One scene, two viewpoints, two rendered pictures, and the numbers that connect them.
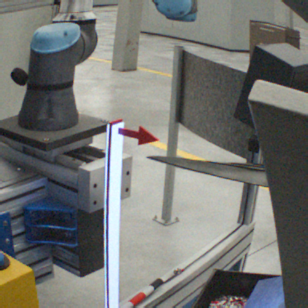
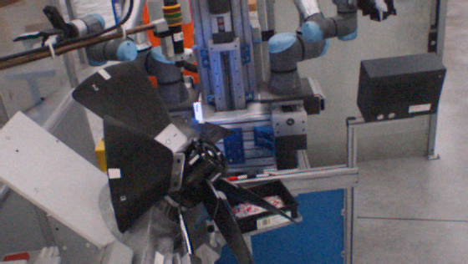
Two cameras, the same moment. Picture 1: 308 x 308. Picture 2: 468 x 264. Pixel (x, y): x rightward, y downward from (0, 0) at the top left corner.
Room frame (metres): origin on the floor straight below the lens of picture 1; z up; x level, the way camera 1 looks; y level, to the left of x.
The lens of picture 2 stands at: (0.11, -1.27, 1.76)
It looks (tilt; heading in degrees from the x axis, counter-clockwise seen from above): 26 degrees down; 61
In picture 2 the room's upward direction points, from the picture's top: 7 degrees counter-clockwise
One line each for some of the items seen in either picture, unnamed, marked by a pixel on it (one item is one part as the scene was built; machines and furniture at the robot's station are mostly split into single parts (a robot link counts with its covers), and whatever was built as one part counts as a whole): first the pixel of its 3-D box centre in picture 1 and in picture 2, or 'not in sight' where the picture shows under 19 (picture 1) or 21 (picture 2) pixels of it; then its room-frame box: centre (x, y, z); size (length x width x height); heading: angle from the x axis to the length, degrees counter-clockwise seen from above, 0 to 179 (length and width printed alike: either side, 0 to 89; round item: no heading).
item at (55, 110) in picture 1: (48, 100); (284, 77); (1.29, 0.24, 1.09); 0.15 x 0.15 x 0.10
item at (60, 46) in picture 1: (54, 50); (283, 50); (1.29, 0.24, 1.20); 0.13 x 0.12 x 0.14; 172
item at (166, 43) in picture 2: not in sight; (172, 38); (0.57, -0.25, 1.50); 0.09 x 0.07 x 0.10; 4
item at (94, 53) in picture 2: not in sight; (99, 51); (0.59, 0.49, 1.34); 0.11 x 0.08 x 0.11; 120
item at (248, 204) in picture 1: (252, 180); (351, 143); (1.22, -0.21, 0.96); 0.03 x 0.03 x 0.20; 59
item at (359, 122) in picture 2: (271, 134); (379, 119); (1.31, -0.26, 1.04); 0.24 x 0.03 x 0.03; 149
